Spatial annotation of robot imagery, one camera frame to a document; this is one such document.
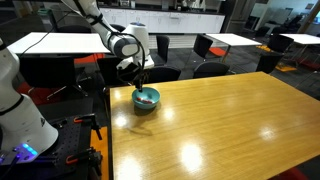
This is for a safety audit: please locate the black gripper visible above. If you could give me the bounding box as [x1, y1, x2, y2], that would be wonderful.
[116, 62, 145, 93]

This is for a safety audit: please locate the red and white marker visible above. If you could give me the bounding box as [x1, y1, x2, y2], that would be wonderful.
[136, 96, 154, 105]

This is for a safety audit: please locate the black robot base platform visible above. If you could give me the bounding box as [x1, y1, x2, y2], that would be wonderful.
[0, 114, 95, 180]

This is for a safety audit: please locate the teal bowl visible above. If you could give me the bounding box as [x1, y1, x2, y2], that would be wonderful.
[131, 86, 161, 110]

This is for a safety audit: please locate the black office chair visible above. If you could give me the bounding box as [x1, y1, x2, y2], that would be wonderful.
[255, 52, 285, 75]
[192, 33, 215, 60]
[145, 65, 183, 85]
[267, 33, 295, 54]
[192, 61, 231, 80]
[155, 34, 171, 65]

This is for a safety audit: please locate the orange and black clamp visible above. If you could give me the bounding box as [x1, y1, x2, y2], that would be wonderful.
[65, 146, 103, 177]
[72, 112, 103, 141]

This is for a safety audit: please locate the white cabinet counter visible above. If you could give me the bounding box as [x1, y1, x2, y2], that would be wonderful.
[99, 7, 226, 35]

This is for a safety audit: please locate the large white table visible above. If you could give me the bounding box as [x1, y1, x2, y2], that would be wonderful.
[6, 31, 112, 55]

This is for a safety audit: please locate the white table with metal legs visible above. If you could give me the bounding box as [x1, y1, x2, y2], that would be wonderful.
[204, 32, 263, 64]

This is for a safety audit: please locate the green waste bin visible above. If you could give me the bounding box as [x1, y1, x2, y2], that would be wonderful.
[36, 7, 56, 33]

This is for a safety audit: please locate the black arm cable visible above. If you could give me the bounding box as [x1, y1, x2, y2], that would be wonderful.
[18, 6, 147, 83]

